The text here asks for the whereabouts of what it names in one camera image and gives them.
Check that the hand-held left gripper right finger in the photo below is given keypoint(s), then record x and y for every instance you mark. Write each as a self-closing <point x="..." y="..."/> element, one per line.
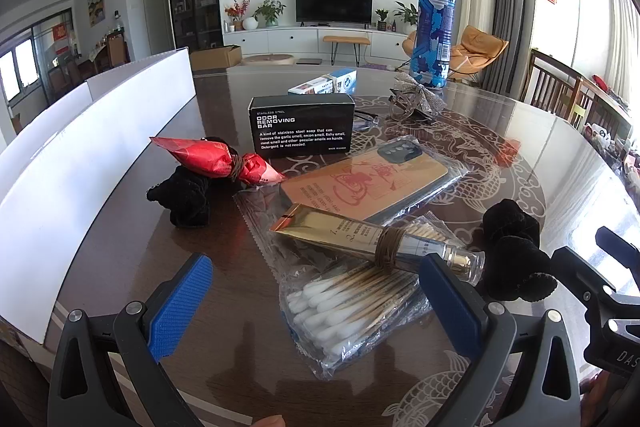
<point x="450" y="302"/>

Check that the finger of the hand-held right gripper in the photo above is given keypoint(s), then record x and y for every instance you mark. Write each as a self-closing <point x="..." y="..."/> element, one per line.
<point x="575" y="267"/>
<point x="615" y="242"/>

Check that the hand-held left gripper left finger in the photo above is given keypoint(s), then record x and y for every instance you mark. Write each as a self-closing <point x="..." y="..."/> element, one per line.
<point x="180" y="307"/>

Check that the black scrunchie white stitching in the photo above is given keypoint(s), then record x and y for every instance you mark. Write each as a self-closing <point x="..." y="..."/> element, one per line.
<point x="515" y="252"/>

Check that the black velvet scrunchie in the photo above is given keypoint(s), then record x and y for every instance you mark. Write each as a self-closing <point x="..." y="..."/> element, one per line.
<point x="190" y="202"/>

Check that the pack of cotton swabs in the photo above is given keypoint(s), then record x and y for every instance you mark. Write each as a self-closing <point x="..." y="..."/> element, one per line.
<point x="340" y="317"/>

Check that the gold cream tube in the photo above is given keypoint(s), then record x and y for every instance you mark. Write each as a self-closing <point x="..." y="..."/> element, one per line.
<point x="330" y="229"/>

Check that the phone case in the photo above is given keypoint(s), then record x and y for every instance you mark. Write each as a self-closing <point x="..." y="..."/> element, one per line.
<point x="360" y="187"/>

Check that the red foil packet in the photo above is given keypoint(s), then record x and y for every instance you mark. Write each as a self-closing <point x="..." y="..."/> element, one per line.
<point x="200" y="157"/>

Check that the person's right hand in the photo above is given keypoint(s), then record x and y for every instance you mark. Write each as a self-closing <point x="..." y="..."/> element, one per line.
<point x="597" y="394"/>

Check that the person's left hand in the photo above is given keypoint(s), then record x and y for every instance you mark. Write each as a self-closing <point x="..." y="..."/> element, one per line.
<point x="269" y="422"/>

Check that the wooden dining chair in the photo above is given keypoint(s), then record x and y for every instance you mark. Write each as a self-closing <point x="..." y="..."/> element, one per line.
<point x="555" y="82"/>

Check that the rhinestone bow hair clip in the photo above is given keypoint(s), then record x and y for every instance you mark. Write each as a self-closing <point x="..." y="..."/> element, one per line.
<point x="417" y="99"/>

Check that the black cardboard soap box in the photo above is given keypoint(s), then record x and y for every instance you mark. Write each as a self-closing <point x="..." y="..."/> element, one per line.
<point x="300" y="127"/>

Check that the orange lounge chair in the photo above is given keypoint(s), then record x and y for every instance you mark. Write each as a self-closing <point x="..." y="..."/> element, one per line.
<point x="480" y="47"/>

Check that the white blue toothpaste box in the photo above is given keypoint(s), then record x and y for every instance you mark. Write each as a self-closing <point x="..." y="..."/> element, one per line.
<point x="325" y="83"/>

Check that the brown cardboard box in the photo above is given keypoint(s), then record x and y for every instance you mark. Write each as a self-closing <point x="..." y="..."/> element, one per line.
<point x="215" y="57"/>

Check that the blue camouflage bottle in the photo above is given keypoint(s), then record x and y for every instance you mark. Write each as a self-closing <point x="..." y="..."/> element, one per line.
<point x="432" y="32"/>

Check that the orange top stool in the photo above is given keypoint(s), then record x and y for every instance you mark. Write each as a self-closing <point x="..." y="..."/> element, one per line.
<point x="346" y="40"/>

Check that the white television console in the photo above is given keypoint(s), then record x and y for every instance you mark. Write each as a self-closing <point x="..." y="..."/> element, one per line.
<point x="285" y="39"/>

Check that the small potted plant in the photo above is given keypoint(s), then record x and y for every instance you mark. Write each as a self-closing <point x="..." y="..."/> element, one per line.
<point x="381" y="19"/>

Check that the tall green potted plant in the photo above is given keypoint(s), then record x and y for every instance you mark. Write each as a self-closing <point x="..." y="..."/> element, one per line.
<point x="406" y="14"/>

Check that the white round vase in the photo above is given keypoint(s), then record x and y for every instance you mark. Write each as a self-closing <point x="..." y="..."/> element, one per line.
<point x="249" y="24"/>

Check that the red flower plant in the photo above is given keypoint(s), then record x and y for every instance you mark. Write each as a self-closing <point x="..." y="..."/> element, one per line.
<point x="235" y="12"/>

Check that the red window poster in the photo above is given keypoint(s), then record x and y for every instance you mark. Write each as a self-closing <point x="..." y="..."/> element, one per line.
<point x="60" y="31"/>

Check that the green leafy potted plant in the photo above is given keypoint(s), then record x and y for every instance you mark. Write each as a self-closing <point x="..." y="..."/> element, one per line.
<point x="270" y="11"/>

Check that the flat screen television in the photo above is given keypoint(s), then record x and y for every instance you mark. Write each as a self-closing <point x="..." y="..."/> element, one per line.
<point x="334" y="4"/>

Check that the black frame eyeglasses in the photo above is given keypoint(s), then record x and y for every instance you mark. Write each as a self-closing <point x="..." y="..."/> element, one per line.
<point x="374" y="119"/>

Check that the framed wall painting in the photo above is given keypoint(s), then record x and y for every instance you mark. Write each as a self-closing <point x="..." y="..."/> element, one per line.
<point x="96" y="4"/>

